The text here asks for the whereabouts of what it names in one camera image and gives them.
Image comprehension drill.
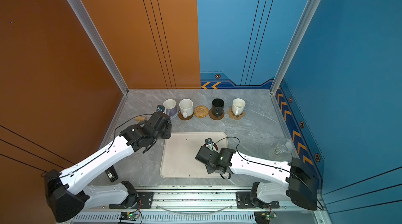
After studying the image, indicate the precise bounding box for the cork paw print coaster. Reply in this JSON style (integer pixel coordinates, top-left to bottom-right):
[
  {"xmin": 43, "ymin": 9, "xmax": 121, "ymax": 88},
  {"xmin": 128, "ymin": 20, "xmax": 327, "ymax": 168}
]
[{"xmin": 227, "ymin": 107, "xmax": 246, "ymax": 120}]

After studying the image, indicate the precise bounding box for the round woven rattan coaster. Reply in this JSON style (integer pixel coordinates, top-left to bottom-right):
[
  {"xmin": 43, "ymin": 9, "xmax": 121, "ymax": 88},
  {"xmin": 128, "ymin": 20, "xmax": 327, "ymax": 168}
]
[{"xmin": 194, "ymin": 106, "xmax": 209, "ymax": 118}]

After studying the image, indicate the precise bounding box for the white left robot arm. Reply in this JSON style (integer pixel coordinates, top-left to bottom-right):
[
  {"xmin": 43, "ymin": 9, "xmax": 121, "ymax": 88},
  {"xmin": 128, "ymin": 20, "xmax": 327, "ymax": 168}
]
[{"xmin": 43, "ymin": 106, "xmax": 172, "ymax": 223}]

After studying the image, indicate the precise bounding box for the aluminium corner post left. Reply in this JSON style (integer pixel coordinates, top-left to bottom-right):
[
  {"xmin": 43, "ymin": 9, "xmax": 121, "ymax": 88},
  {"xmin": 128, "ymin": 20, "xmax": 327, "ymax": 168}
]
[{"xmin": 67, "ymin": 0, "xmax": 129, "ymax": 95}]

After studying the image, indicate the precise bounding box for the lavender mug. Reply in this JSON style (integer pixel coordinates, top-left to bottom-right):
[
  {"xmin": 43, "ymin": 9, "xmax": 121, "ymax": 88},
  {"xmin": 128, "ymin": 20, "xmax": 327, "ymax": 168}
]
[{"xmin": 162, "ymin": 99, "xmax": 178, "ymax": 118}]

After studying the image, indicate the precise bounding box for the aluminium front rail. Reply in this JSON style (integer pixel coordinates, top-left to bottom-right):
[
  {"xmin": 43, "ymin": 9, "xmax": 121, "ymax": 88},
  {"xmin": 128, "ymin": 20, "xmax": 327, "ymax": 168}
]
[{"xmin": 67, "ymin": 187, "xmax": 331, "ymax": 224}]

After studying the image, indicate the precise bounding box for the aluminium corner post right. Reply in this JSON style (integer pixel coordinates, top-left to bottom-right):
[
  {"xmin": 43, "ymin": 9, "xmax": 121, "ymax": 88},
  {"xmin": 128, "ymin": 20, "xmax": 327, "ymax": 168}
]
[{"xmin": 270, "ymin": 0, "xmax": 321, "ymax": 95}]

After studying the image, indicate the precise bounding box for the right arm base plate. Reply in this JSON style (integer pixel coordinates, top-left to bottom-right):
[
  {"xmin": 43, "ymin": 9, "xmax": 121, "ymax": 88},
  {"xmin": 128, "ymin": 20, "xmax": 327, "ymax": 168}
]
[{"xmin": 236, "ymin": 192, "xmax": 280, "ymax": 209}]

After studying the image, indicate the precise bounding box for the white ribbed mug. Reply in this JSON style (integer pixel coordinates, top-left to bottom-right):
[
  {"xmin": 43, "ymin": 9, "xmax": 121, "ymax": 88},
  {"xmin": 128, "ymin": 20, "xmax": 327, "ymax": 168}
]
[{"xmin": 179, "ymin": 98, "xmax": 194, "ymax": 117}]

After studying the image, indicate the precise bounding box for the glossy dark brown coaster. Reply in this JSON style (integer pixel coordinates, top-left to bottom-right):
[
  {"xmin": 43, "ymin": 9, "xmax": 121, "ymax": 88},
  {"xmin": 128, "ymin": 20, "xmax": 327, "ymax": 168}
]
[{"xmin": 178, "ymin": 112, "xmax": 194, "ymax": 121}]

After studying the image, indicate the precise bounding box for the aluminium corner post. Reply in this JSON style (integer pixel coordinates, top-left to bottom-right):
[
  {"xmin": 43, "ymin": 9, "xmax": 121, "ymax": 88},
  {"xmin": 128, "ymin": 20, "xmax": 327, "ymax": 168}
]
[
  {"xmin": 67, "ymin": 0, "xmax": 129, "ymax": 95},
  {"xmin": 270, "ymin": 0, "xmax": 321, "ymax": 95}
]

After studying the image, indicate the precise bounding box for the green circuit board left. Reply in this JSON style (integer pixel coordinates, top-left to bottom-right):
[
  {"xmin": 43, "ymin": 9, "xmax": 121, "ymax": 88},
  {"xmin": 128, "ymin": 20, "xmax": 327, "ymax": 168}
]
[{"xmin": 119, "ymin": 211, "xmax": 141, "ymax": 224}]

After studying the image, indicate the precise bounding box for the beige serving tray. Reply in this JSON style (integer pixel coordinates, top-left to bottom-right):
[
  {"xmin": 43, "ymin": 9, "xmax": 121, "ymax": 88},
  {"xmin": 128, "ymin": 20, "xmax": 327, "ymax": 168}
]
[{"xmin": 160, "ymin": 132, "xmax": 228, "ymax": 179}]

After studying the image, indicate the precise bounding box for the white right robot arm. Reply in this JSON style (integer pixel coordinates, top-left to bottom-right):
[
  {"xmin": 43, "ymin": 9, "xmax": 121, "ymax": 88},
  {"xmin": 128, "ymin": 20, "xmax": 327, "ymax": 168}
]
[{"xmin": 195, "ymin": 138, "xmax": 324, "ymax": 211}]

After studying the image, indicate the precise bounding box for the clear glass cup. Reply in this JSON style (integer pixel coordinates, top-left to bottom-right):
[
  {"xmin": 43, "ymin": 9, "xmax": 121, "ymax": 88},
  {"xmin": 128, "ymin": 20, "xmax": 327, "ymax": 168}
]
[{"xmin": 274, "ymin": 138, "xmax": 295, "ymax": 157}]

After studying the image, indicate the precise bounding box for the cream white mug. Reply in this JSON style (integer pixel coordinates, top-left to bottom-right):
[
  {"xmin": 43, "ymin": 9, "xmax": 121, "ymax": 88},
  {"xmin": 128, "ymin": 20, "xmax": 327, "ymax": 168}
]
[{"xmin": 232, "ymin": 98, "xmax": 246, "ymax": 116}]

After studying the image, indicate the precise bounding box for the black stapler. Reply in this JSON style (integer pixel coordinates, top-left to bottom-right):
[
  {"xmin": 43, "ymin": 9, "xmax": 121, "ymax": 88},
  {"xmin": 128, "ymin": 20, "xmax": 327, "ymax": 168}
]
[{"xmin": 105, "ymin": 166, "xmax": 118, "ymax": 182}]

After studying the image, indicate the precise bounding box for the circuit board right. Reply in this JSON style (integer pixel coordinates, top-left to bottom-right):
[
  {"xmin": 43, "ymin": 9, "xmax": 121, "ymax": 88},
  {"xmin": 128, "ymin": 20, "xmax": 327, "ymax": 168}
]
[{"xmin": 254, "ymin": 211, "xmax": 277, "ymax": 224}]

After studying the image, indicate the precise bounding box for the black mug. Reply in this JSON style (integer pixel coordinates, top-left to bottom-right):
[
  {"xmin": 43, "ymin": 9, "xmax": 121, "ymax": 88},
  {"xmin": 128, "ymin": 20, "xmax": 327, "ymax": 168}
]
[{"xmin": 211, "ymin": 98, "xmax": 225, "ymax": 117}]

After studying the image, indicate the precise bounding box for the round brown wooden coaster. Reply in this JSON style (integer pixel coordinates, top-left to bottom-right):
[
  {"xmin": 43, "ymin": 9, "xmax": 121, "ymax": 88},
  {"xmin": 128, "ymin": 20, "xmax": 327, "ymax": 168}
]
[{"xmin": 208, "ymin": 109, "xmax": 225, "ymax": 120}]

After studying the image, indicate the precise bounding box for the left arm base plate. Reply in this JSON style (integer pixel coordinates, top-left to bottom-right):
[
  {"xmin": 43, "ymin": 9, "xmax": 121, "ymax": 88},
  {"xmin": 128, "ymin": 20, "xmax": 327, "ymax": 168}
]
[{"xmin": 108, "ymin": 192, "xmax": 154, "ymax": 210}]

